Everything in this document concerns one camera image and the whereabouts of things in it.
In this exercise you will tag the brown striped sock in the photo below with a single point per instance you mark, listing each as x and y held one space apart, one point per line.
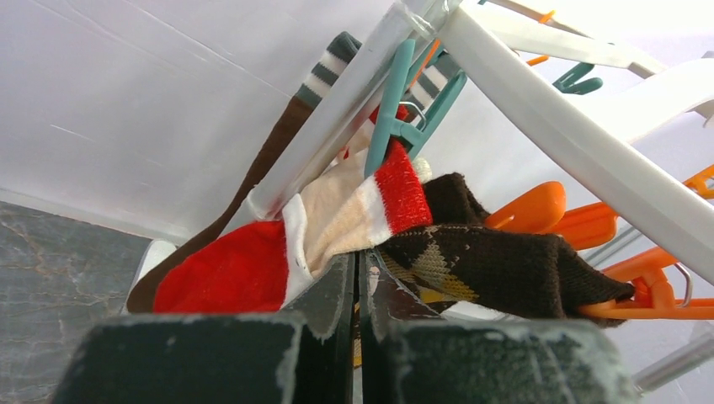
334 60

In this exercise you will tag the white metal drying rack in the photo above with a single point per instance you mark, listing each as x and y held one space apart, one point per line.
347 106

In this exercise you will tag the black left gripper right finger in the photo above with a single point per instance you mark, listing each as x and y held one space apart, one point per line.
413 355

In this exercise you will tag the argyle brown yellow sock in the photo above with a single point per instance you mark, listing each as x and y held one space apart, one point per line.
527 275

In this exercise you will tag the orange clothes clip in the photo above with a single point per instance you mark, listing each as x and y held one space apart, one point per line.
653 294
542 210

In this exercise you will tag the teal clothes clip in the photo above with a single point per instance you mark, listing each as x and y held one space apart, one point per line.
403 120

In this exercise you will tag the white round clip hanger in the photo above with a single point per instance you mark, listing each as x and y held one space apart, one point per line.
589 137

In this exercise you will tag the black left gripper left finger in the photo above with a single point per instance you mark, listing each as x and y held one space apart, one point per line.
303 353

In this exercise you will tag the red white santa sock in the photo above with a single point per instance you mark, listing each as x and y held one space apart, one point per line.
264 265

